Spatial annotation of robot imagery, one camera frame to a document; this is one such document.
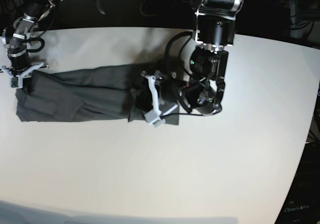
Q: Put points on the black OpenArm base box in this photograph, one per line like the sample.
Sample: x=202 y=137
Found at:
x=302 y=204

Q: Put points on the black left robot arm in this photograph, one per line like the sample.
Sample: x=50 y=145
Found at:
x=214 y=30

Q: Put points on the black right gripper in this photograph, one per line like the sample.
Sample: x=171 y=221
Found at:
x=19 y=62

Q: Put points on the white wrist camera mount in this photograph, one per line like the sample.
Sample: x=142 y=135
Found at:
x=16 y=80
x=157 y=116

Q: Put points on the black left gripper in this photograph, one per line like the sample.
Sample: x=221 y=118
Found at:
x=169 y=91

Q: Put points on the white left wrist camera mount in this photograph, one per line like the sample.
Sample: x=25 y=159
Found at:
x=157 y=116

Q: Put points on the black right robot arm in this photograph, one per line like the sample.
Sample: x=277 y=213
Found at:
x=18 y=39

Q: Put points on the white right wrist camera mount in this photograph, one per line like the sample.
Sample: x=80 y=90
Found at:
x=16 y=80

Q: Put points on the grey T-shirt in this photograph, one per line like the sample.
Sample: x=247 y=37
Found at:
x=103 y=93

